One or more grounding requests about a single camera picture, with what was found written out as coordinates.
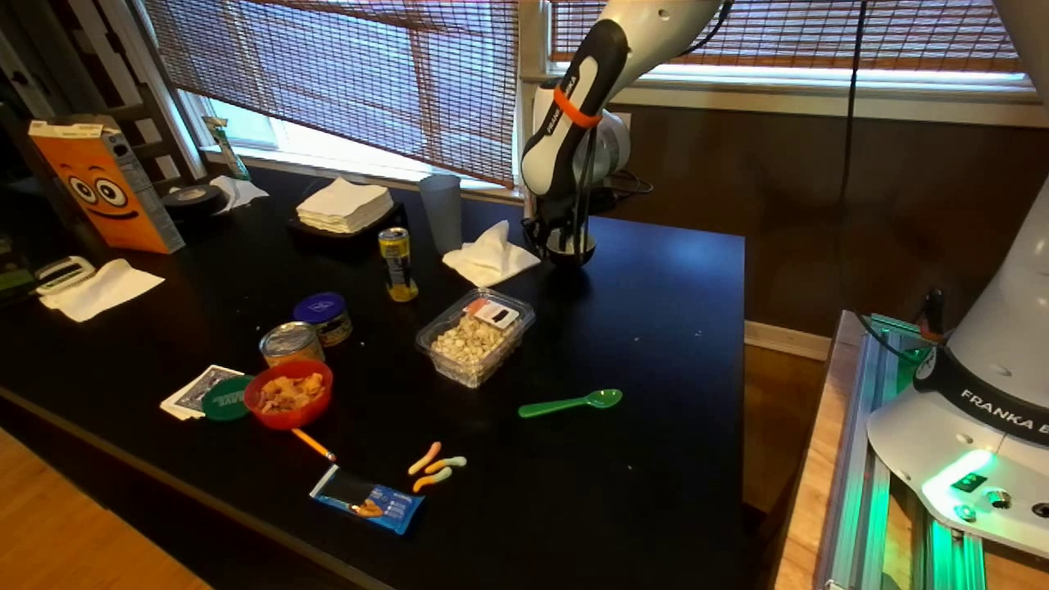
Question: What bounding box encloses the orange cereal box with face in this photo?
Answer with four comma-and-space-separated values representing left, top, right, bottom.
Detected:
27, 116, 190, 259

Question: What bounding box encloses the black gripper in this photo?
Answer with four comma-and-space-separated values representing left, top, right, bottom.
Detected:
528, 192, 601, 261

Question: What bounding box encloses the crumpled white tissue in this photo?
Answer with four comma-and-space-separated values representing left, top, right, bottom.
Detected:
438, 215, 544, 290

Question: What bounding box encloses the black round dish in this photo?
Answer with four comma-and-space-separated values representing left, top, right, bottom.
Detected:
159, 180, 229, 215

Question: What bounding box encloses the jar with blue lid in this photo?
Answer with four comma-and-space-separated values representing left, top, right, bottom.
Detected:
287, 287, 357, 349

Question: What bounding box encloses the clear plastic food container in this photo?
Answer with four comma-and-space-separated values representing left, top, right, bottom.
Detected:
413, 286, 539, 393

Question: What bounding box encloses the small white device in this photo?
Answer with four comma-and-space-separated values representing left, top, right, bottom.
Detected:
33, 252, 98, 294

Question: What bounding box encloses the clear plastic cup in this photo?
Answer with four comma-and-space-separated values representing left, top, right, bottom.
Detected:
416, 170, 470, 256

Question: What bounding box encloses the silver tin can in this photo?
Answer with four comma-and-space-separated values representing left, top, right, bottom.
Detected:
257, 317, 327, 370

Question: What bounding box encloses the flat white paper napkin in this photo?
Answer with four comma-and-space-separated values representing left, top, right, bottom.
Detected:
37, 256, 167, 326

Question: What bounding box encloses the green round lid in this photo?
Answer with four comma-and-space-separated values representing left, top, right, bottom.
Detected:
199, 372, 257, 425

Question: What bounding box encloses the yellow orange gummy worm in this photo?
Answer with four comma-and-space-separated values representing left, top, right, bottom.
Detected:
408, 467, 457, 499

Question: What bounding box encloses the clear red-tinted bowl with snacks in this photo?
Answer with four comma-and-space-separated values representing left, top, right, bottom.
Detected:
238, 356, 339, 431

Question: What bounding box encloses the aluminium mounting frame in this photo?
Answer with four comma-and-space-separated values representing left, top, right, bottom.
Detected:
817, 312, 993, 590

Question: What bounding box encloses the green white gummy worm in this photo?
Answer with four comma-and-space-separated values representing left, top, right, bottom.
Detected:
422, 451, 472, 478

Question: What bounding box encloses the wide bamboo window blind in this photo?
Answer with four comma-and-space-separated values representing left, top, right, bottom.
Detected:
141, 0, 522, 191

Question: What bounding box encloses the blue printed card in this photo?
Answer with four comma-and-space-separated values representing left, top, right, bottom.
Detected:
309, 463, 426, 538

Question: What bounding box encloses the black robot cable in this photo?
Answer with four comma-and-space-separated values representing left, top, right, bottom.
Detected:
837, 0, 930, 341

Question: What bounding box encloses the green plastic spoon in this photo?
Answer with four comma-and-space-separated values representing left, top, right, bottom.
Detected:
514, 388, 625, 421

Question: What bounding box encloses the white printed card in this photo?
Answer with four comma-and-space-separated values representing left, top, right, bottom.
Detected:
156, 359, 249, 425

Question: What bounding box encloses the green spray bottle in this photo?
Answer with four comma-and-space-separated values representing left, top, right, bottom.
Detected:
199, 110, 253, 183

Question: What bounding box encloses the orange stick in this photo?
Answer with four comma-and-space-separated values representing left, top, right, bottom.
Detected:
287, 425, 340, 464

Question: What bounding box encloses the small yellow bottle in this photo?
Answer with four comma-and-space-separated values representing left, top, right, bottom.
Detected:
378, 224, 422, 307

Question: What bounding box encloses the white foam takeout box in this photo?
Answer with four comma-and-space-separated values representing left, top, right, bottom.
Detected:
295, 178, 398, 240

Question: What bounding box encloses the rumpled white napkin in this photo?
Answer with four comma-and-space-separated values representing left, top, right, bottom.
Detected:
206, 170, 271, 215

